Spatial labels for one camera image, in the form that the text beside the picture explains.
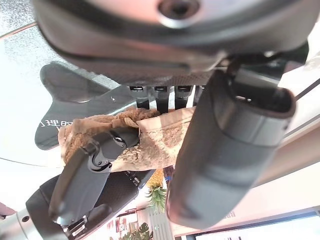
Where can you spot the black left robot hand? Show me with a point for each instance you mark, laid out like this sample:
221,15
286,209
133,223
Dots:
155,50

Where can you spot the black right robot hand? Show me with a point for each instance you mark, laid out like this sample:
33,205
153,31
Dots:
80,182

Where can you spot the brown fluffy cloth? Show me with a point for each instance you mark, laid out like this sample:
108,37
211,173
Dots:
160,145

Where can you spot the dark sign with white characters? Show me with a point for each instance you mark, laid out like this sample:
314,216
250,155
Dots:
65,110

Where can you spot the pineapple decoration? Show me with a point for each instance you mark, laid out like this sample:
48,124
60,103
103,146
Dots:
157,192

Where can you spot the green leafy plant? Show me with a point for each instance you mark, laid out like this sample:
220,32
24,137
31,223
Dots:
140,232

